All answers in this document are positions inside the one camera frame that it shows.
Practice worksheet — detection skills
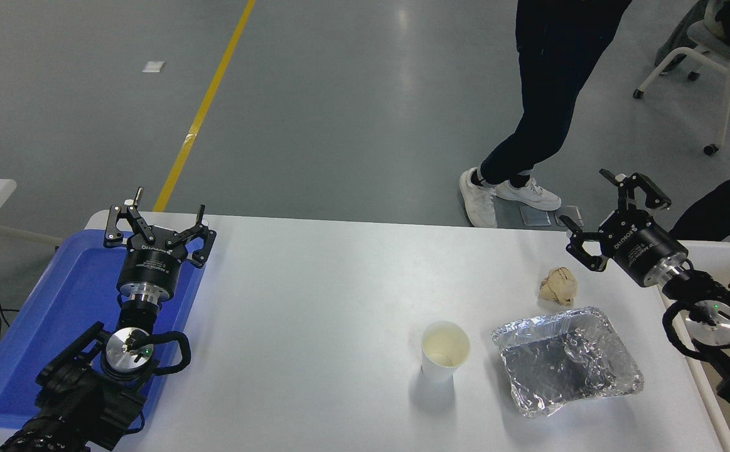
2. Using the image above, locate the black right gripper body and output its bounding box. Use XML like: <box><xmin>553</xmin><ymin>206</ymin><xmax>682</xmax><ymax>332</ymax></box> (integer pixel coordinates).
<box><xmin>598</xmin><ymin>210</ymin><xmax>689</xmax><ymax>288</ymax></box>

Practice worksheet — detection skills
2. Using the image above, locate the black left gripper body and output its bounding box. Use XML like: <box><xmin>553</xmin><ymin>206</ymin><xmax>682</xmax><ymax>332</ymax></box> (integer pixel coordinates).
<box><xmin>118</xmin><ymin>240</ymin><xmax>191</xmax><ymax>294</ymax></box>

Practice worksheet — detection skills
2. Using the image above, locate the white paper cup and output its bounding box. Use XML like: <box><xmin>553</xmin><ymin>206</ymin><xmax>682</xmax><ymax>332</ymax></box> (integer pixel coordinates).
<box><xmin>421</xmin><ymin>321</ymin><xmax>471</xmax><ymax>382</ymax></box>

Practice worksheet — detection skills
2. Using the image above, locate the crumpled tan paper ball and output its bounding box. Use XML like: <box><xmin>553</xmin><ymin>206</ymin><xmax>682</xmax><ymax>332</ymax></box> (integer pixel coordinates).
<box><xmin>539</xmin><ymin>267</ymin><xmax>578</xmax><ymax>307</ymax></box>

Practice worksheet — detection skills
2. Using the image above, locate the grey metal floor plate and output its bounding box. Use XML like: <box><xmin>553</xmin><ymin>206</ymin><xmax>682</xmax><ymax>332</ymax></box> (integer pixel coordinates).
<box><xmin>518</xmin><ymin>204</ymin><xmax>585</xmax><ymax>228</ymax></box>

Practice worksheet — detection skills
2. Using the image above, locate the person with tan shoes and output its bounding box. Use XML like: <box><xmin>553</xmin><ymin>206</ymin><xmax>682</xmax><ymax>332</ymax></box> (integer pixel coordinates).
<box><xmin>669</xmin><ymin>144</ymin><xmax>730</xmax><ymax>242</ymax></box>

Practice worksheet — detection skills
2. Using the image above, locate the blue plastic tray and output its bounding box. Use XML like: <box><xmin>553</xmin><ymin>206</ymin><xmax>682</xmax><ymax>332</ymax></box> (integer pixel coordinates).
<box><xmin>0</xmin><ymin>229</ymin><xmax>208</xmax><ymax>429</ymax></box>

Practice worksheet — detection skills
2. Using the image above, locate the silver foil tray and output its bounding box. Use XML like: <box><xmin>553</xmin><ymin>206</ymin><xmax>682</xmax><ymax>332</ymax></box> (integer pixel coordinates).
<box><xmin>491</xmin><ymin>306</ymin><xmax>645</xmax><ymax>419</ymax></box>

